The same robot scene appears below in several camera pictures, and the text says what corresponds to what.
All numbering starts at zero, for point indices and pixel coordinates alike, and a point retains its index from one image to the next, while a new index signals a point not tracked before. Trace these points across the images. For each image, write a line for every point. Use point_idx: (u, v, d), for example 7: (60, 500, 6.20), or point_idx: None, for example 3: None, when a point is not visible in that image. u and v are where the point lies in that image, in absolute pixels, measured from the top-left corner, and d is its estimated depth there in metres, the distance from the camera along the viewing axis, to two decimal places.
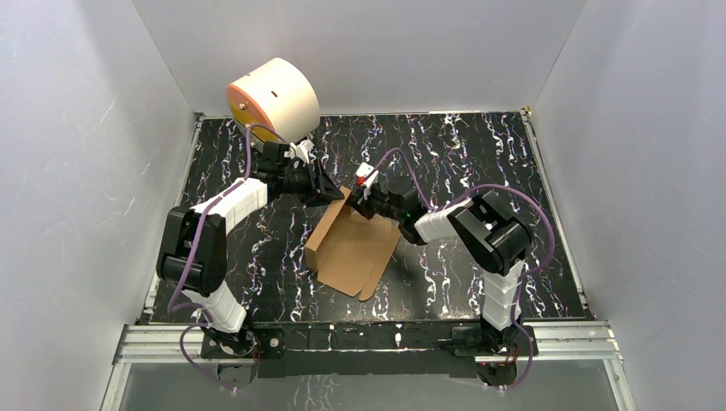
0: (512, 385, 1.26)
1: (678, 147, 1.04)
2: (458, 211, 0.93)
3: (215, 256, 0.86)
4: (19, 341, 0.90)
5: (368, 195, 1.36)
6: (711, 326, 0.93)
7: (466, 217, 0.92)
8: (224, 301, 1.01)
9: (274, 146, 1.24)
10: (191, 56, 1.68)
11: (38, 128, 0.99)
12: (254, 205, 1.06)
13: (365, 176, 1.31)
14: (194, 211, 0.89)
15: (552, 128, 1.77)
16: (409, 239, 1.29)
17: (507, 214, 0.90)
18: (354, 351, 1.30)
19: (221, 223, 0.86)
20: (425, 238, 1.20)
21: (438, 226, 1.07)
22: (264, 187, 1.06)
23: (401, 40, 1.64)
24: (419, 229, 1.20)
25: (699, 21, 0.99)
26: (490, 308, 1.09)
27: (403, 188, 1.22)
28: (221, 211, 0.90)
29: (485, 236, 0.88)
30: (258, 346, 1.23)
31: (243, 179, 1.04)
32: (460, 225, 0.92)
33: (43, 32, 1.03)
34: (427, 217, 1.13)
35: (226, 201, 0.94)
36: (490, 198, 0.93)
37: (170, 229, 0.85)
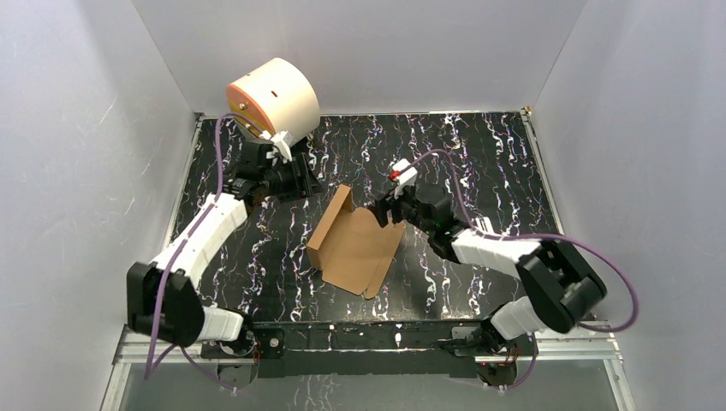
0: (512, 386, 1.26)
1: (678, 147, 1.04)
2: (528, 261, 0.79)
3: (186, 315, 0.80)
4: (19, 340, 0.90)
5: (399, 194, 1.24)
6: (711, 327, 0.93)
7: (538, 269, 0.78)
8: (213, 326, 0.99)
9: (254, 147, 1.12)
10: (191, 56, 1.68)
11: (38, 128, 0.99)
12: (231, 225, 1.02)
13: (399, 171, 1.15)
14: (156, 266, 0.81)
15: (552, 128, 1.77)
16: (442, 254, 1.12)
17: (582, 271, 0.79)
18: (354, 351, 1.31)
19: (185, 283, 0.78)
20: (464, 259, 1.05)
21: (489, 257, 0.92)
22: (238, 205, 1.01)
23: (401, 40, 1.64)
24: (456, 251, 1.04)
25: (699, 22, 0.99)
26: (508, 323, 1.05)
27: (433, 197, 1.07)
28: (187, 260, 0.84)
29: (561, 297, 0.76)
30: (258, 346, 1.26)
31: (212, 204, 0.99)
32: (529, 276, 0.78)
33: (43, 32, 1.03)
34: (471, 241, 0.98)
35: (193, 242, 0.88)
36: (568, 249, 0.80)
37: (131, 294, 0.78)
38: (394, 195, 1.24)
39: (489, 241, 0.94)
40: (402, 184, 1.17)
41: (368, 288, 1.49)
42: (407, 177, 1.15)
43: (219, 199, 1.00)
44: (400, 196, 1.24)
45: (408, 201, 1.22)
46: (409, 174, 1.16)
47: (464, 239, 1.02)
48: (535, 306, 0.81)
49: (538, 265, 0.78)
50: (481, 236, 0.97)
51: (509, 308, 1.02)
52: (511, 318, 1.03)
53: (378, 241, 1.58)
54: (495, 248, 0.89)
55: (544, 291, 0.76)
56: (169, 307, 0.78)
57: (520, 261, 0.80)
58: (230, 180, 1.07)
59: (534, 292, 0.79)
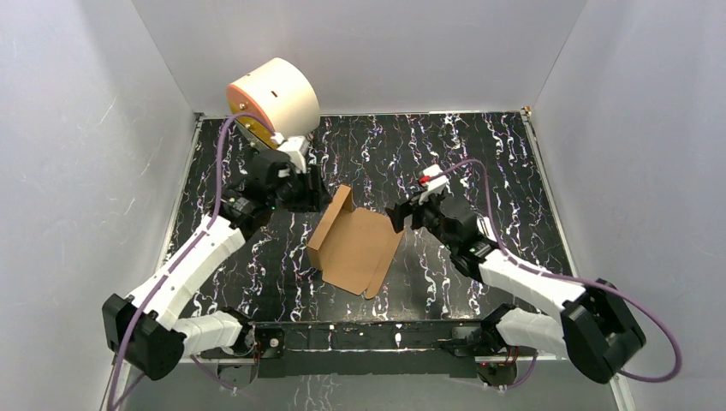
0: (512, 386, 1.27)
1: (678, 147, 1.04)
2: (574, 310, 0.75)
3: (153, 357, 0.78)
4: (20, 340, 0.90)
5: (424, 200, 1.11)
6: (711, 327, 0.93)
7: (586, 320, 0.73)
8: (203, 341, 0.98)
9: (264, 165, 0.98)
10: (191, 56, 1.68)
11: (38, 128, 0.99)
12: (225, 253, 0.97)
13: (430, 176, 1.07)
14: (131, 303, 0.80)
15: (552, 128, 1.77)
16: (464, 271, 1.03)
17: (627, 322, 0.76)
18: (354, 351, 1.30)
19: (154, 331, 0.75)
20: (486, 280, 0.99)
21: (526, 291, 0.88)
22: (232, 235, 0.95)
23: (401, 40, 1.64)
24: (483, 272, 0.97)
25: (699, 21, 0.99)
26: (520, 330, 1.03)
27: (459, 212, 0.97)
28: (163, 300, 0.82)
29: (604, 350, 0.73)
30: (258, 346, 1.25)
31: (205, 232, 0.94)
32: (574, 327, 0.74)
33: (42, 33, 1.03)
34: (501, 269, 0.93)
35: (172, 279, 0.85)
36: (614, 299, 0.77)
37: (107, 324, 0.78)
38: (418, 202, 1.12)
39: (526, 273, 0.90)
40: (431, 192, 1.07)
41: (367, 288, 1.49)
42: (437, 184, 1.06)
43: (213, 224, 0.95)
44: (423, 203, 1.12)
45: (432, 211, 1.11)
46: (440, 181, 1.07)
47: (494, 262, 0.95)
48: (572, 351, 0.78)
49: (586, 316, 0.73)
50: (515, 264, 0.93)
51: (533, 327, 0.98)
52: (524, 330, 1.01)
53: (379, 242, 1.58)
54: (535, 286, 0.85)
55: (588, 343, 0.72)
56: (138, 348, 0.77)
57: (564, 309, 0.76)
58: (232, 199, 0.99)
59: (574, 340, 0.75)
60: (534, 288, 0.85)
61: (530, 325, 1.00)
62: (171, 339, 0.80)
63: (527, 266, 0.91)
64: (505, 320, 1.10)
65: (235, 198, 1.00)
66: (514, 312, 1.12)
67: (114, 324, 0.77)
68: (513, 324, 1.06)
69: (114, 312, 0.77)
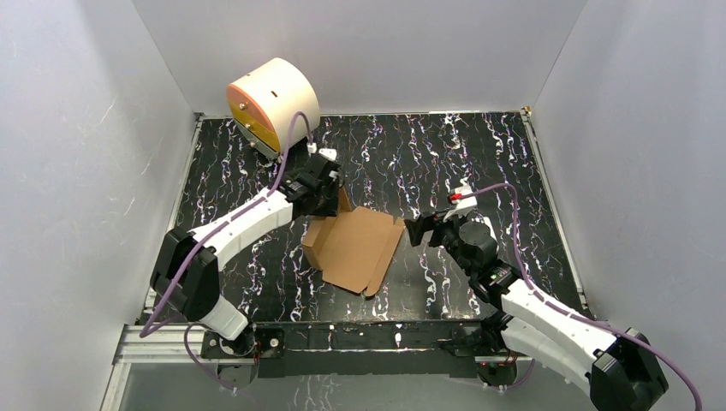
0: (512, 386, 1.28)
1: (678, 147, 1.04)
2: (604, 360, 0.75)
3: (199, 289, 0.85)
4: (19, 340, 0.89)
5: (449, 219, 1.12)
6: (711, 327, 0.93)
7: (616, 372, 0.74)
8: (219, 316, 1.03)
9: (322, 162, 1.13)
10: (191, 56, 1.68)
11: (37, 128, 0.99)
12: (275, 224, 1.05)
13: (461, 193, 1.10)
14: (192, 236, 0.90)
15: (552, 128, 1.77)
16: (484, 298, 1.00)
17: (651, 368, 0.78)
18: (354, 351, 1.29)
19: (211, 262, 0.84)
20: (504, 310, 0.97)
21: (552, 331, 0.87)
22: (287, 207, 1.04)
23: (401, 41, 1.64)
24: (503, 302, 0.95)
25: (699, 21, 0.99)
26: (528, 344, 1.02)
27: (479, 237, 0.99)
28: (219, 241, 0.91)
29: (631, 396, 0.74)
30: (258, 346, 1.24)
31: (265, 197, 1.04)
32: (604, 377, 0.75)
33: (43, 33, 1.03)
34: (524, 302, 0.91)
35: (231, 227, 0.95)
36: (641, 347, 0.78)
37: (164, 253, 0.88)
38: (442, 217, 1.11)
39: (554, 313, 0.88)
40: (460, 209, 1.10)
41: (367, 288, 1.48)
42: (467, 203, 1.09)
43: (272, 193, 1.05)
44: (446, 222, 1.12)
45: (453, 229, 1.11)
46: (468, 202, 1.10)
47: (517, 295, 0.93)
48: (598, 394, 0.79)
49: (616, 366, 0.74)
50: (542, 300, 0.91)
51: (545, 348, 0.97)
52: (533, 348, 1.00)
53: (378, 239, 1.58)
54: (563, 328, 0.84)
55: (617, 393, 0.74)
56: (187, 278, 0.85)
57: (596, 358, 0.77)
58: (288, 182, 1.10)
59: (601, 384, 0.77)
60: (562, 330, 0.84)
61: (543, 344, 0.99)
62: (215, 280, 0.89)
63: (555, 304, 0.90)
64: (514, 331, 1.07)
65: (291, 181, 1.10)
66: (520, 323, 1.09)
67: (173, 249, 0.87)
68: (524, 338, 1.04)
69: (173, 241, 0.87)
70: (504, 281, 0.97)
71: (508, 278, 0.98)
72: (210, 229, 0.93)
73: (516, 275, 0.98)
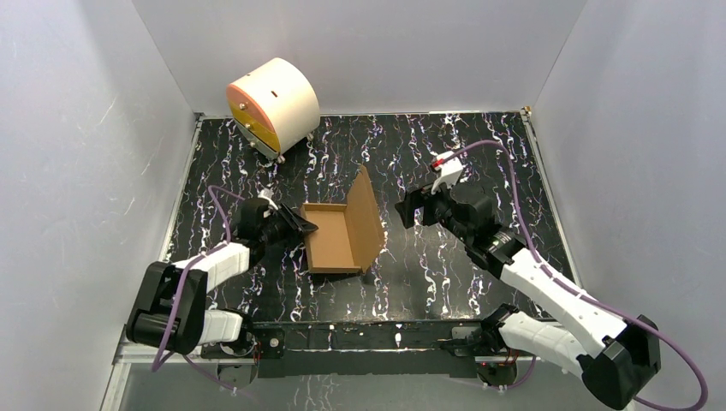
0: (512, 386, 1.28)
1: (678, 147, 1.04)
2: (614, 349, 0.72)
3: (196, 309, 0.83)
4: (19, 339, 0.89)
5: (437, 190, 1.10)
6: (712, 327, 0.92)
7: (622, 360, 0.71)
8: (212, 330, 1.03)
9: (251, 210, 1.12)
10: (192, 56, 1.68)
11: (37, 127, 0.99)
12: (241, 265, 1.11)
13: (443, 159, 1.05)
14: (175, 267, 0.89)
15: (552, 128, 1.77)
16: (483, 265, 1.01)
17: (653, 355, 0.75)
18: (354, 351, 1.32)
19: (202, 277, 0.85)
20: (504, 278, 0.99)
21: (559, 311, 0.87)
22: (245, 251, 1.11)
23: (401, 40, 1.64)
24: (506, 273, 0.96)
25: (700, 21, 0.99)
26: (523, 338, 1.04)
27: (472, 198, 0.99)
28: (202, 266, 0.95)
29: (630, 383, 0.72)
30: (258, 346, 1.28)
31: (227, 242, 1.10)
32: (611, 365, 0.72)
33: (43, 33, 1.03)
34: (530, 276, 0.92)
35: (208, 259, 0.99)
36: (652, 336, 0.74)
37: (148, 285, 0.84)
38: (430, 191, 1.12)
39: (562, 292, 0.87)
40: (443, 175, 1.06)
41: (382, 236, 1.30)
42: (451, 169, 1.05)
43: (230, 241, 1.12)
44: (435, 193, 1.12)
45: (443, 201, 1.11)
46: (453, 166, 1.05)
47: (522, 267, 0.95)
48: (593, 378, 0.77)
49: (624, 355, 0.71)
50: (550, 277, 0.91)
51: (539, 338, 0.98)
52: (528, 340, 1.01)
53: (364, 202, 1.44)
54: (571, 310, 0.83)
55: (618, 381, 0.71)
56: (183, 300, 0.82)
57: (606, 346, 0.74)
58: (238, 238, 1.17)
59: (601, 371, 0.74)
60: (569, 312, 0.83)
61: (537, 336, 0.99)
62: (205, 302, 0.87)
63: (562, 282, 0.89)
64: (509, 325, 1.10)
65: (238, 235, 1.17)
66: (518, 318, 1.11)
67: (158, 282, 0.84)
68: (518, 332, 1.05)
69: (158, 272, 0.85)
70: (508, 249, 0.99)
71: (512, 246, 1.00)
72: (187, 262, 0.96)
73: (520, 244, 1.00)
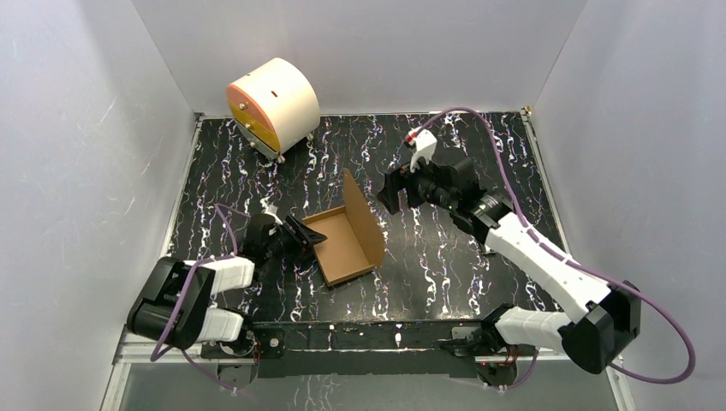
0: (512, 386, 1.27)
1: (678, 147, 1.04)
2: (595, 314, 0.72)
3: (199, 306, 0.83)
4: (19, 339, 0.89)
5: (415, 169, 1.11)
6: (713, 327, 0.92)
7: (605, 324, 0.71)
8: (212, 327, 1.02)
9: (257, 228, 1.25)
10: (192, 56, 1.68)
11: (37, 127, 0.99)
12: (243, 277, 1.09)
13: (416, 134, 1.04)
14: (182, 264, 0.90)
15: (552, 128, 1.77)
16: (468, 230, 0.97)
17: (633, 322, 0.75)
18: (354, 351, 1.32)
19: (209, 276, 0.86)
20: (490, 244, 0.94)
21: (543, 275, 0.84)
22: (249, 267, 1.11)
23: (401, 40, 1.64)
24: (492, 237, 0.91)
25: (699, 20, 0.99)
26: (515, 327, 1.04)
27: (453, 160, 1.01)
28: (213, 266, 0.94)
29: (607, 346, 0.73)
30: (258, 346, 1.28)
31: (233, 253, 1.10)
32: (591, 329, 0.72)
33: (43, 33, 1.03)
34: (514, 240, 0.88)
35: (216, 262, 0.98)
36: (633, 302, 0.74)
37: (157, 278, 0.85)
38: (408, 169, 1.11)
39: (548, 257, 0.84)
40: (419, 150, 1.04)
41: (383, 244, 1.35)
42: (424, 140, 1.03)
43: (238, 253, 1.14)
44: (414, 171, 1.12)
45: (426, 176, 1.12)
46: (426, 139, 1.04)
47: (509, 232, 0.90)
48: (570, 338, 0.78)
49: (607, 321, 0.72)
50: (535, 241, 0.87)
51: (528, 322, 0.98)
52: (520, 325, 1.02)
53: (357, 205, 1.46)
54: (556, 276, 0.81)
55: (598, 346, 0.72)
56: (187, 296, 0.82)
57: (587, 311, 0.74)
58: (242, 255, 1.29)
59: (583, 336, 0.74)
60: (554, 276, 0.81)
61: (526, 320, 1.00)
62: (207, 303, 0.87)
63: (549, 247, 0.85)
64: (504, 318, 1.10)
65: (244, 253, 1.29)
66: (512, 312, 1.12)
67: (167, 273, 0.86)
68: (511, 323, 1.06)
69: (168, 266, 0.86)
70: (494, 212, 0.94)
71: (498, 210, 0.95)
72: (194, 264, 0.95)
73: (508, 209, 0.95)
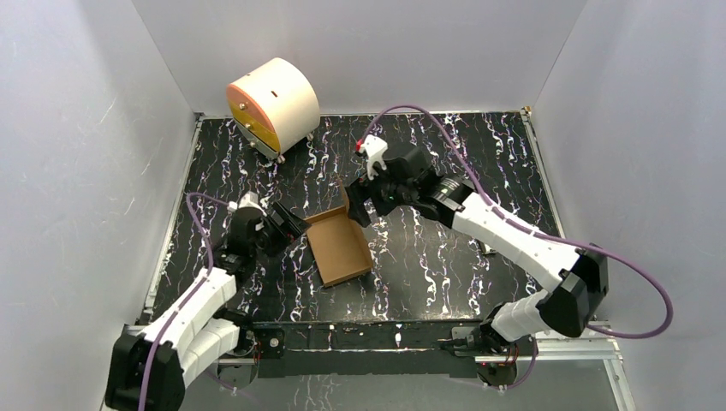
0: (512, 385, 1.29)
1: (677, 147, 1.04)
2: (569, 282, 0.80)
3: (167, 384, 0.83)
4: (20, 340, 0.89)
5: (374, 175, 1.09)
6: (712, 327, 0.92)
7: (579, 289, 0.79)
8: (204, 357, 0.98)
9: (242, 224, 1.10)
10: (191, 56, 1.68)
11: (37, 128, 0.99)
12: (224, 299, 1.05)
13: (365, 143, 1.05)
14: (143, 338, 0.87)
15: (552, 128, 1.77)
16: (434, 217, 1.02)
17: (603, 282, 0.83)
18: (354, 351, 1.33)
19: (169, 354, 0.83)
20: (457, 228, 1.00)
21: (514, 250, 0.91)
22: (230, 280, 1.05)
23: (400, 40, 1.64)
24: (461, 221, 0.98)
25: (699, 20, 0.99)
26: (506, 318, 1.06)
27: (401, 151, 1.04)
28: (174, 333, 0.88)
29: (582, 309, 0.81)
30: (258, 346, 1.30)
31: (207, 276, 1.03)
32: (567, 295, 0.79)
33: (43, 34, 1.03)
34: (481, 222, 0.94)
35: (182, 315, 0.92)
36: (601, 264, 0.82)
37: (118, 363, 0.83)
38: (366, 178, 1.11)
39: (515, 231, 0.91)
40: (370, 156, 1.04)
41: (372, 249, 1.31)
42: (373, 147, 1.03)
43: (211, 271, 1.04)
44: (374, 178, 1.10)
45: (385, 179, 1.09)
46: (376, 145, 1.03)
47: (475, 212, 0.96)
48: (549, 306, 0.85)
49: (580, 286, 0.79)
50: (502, 218, 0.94)
51: (515, 309, 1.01)
52: (508, 316, 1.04)
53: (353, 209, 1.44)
54: (527, 248, 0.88)
55: (575, 310, 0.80)
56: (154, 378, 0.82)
57: (562, 279, 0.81)
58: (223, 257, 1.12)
59: (561, 303, 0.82)
60: (526, 250, 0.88)
61: (514, 309, 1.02)
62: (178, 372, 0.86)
63: (515, 222, 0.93)
64: (496, 317, 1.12)
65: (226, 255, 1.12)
66: (504, 306, 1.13)
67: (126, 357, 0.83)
68: (502, 318, 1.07)
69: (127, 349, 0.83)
70: (456, 195, 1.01)
71: (460, 191, 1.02)
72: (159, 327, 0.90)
73: (469, 189, 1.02)
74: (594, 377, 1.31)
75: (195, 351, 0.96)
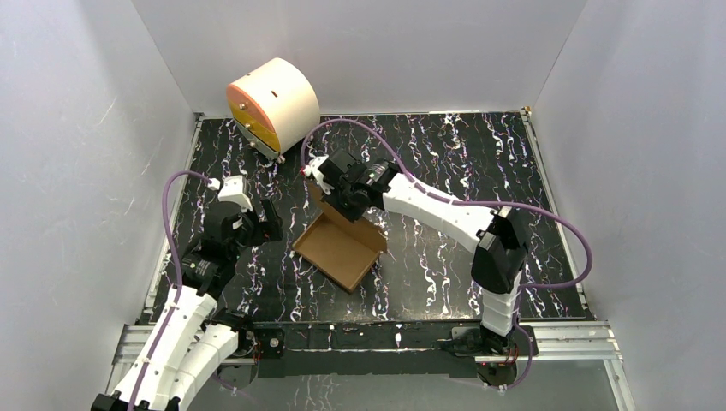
0: (512, 385, 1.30)
1: (677, 147, 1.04)
2: (484, 240, 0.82)
3: None
4: (18, 340, 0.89)
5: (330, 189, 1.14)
6: (711, 328, 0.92)
7: (495, 246, 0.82)
8: (199, 377, 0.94)
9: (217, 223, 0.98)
10: (191, 56, 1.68)
11: (38, 127, 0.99)
12: (202, 319, 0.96)
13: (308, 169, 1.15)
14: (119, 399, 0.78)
15: (551, 128, 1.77)
16: (366, 203, 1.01)
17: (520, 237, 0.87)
18: (354, 352, 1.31)
19: None
20: (390, 208, 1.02)
21: (437, 220, 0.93)
22: (202, 301, 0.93)
23: (401, 40, 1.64)
24: (388, 201, 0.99)
25: (699, 20, 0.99)
26: (490, 317, 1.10)
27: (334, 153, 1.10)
28: (149, 387, 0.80)
29: (503, 264, 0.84)
30: (258, 346, 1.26)
31: (174, 304, 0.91)
32: (484, 253, 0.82)
33: (42, 33, 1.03)
34: (406, 199, 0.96)
35: (154, 362, 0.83)
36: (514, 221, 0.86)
37: None
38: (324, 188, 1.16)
39: (436, 202, 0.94)
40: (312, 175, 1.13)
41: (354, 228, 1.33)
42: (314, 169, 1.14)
43: (179, 296, 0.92)
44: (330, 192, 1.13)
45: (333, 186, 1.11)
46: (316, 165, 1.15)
47: (400, 190, 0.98)
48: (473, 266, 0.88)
49: (495, 241, 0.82)
50: (423, 193, 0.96)
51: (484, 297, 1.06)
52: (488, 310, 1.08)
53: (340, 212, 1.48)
54: (447, 217, 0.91)
55: (496, 265, 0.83)
56: None
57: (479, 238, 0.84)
58: (193, 265, 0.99)
59: (482, 260, 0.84)
60: (446, 218, 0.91)
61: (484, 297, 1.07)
62: None
63: (435, 193, 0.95)
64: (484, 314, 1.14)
65: (195, 262, 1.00)
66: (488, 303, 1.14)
67: None
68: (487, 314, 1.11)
69: None
70: (383, 179, 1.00)
71: (387, 174, 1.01)
72: (133, 380, 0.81)
73: (395, 171, 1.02)
74: (593, 377, 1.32)
75: (188, 378, 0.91)
